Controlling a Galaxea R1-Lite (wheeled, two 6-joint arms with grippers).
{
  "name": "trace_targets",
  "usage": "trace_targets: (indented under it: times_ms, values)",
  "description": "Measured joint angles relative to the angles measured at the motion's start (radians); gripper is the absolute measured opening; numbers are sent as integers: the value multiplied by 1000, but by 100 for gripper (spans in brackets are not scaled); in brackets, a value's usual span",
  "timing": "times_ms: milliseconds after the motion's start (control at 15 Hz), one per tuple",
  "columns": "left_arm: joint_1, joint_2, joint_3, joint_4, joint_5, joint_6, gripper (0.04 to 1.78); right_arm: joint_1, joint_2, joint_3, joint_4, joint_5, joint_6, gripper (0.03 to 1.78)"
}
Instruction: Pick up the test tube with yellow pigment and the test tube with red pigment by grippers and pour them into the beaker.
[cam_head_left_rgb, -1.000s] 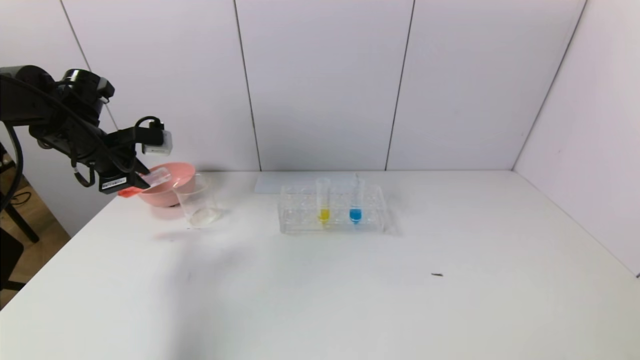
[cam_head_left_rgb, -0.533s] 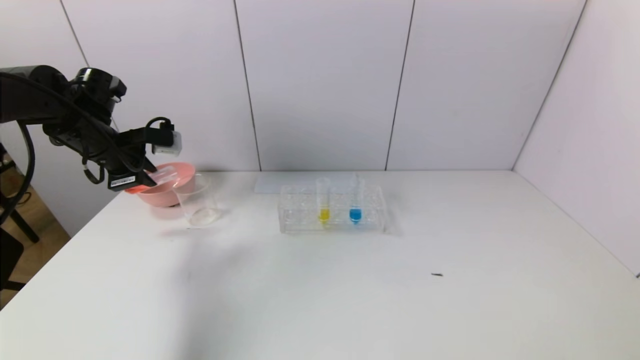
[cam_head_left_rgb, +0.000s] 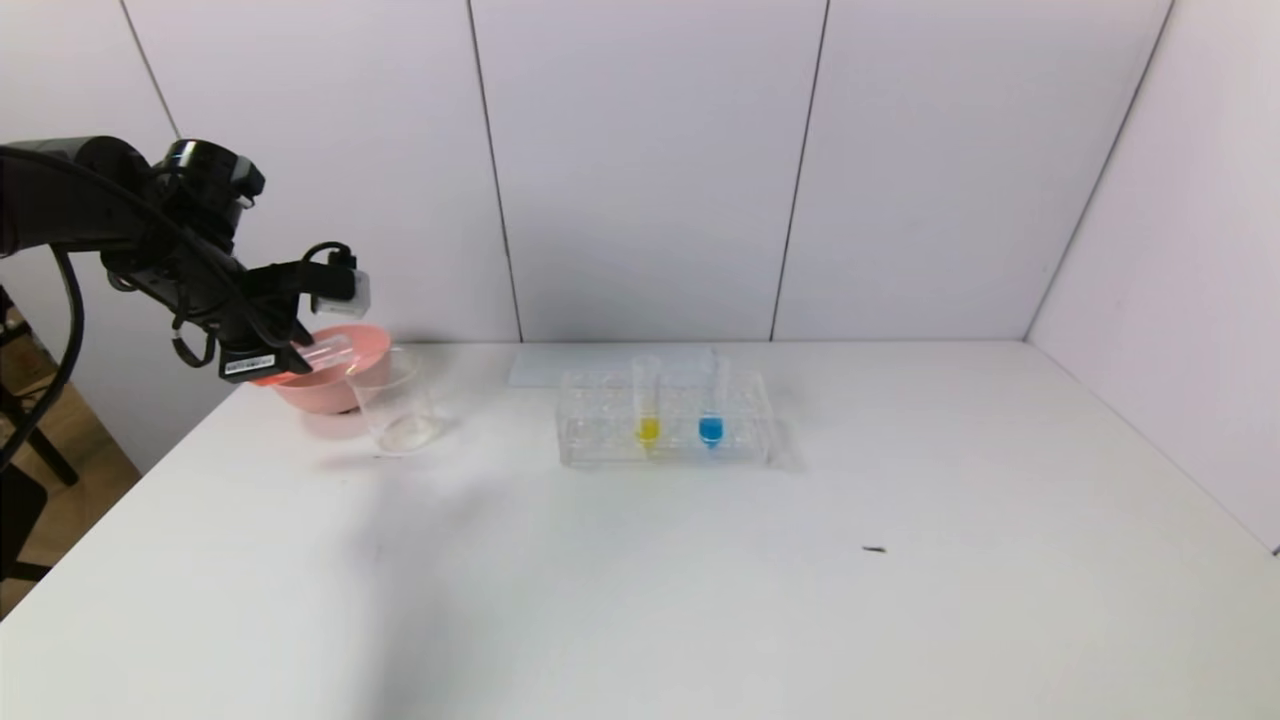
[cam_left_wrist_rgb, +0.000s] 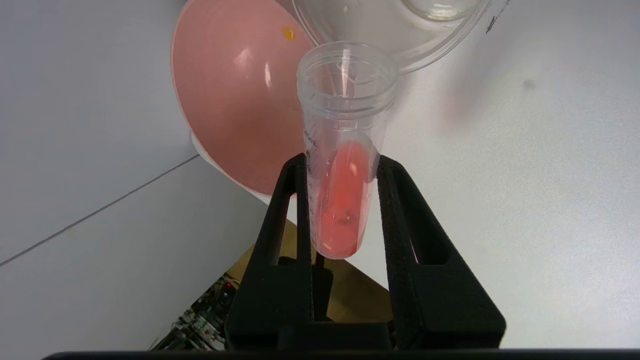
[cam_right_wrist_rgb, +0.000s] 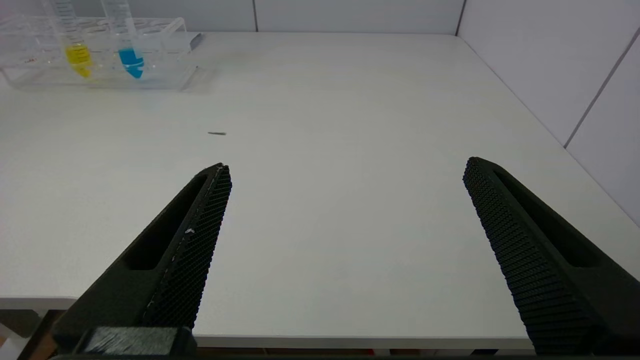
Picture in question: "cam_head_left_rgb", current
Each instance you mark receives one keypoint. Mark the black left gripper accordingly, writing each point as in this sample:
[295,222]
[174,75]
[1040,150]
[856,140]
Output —
[251,363]

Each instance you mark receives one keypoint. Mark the test tube with red pigment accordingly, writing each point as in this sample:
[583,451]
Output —
[335,350]

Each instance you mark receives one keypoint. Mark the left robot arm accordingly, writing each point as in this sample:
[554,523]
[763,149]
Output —
[60,195]

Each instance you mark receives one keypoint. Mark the clear glass beaker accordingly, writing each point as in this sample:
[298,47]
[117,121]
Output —
[400,415]

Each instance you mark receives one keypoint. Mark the test tube with yellow pigment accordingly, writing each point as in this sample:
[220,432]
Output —
[648,429]

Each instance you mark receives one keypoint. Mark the test tube with blue pigment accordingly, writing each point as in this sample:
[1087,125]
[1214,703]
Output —
[710,429]

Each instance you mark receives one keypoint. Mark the clear acrylic test tube rack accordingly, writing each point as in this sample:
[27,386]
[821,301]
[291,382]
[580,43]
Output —
[745,435]

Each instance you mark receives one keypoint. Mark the pink plastic bowl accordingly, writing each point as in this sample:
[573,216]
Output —
[330,390]

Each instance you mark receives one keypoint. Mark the white paper sheet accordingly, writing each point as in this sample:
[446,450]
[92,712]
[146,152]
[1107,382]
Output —
[540,368]

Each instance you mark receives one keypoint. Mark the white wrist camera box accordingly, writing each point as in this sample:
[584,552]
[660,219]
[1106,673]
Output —
[345,295]

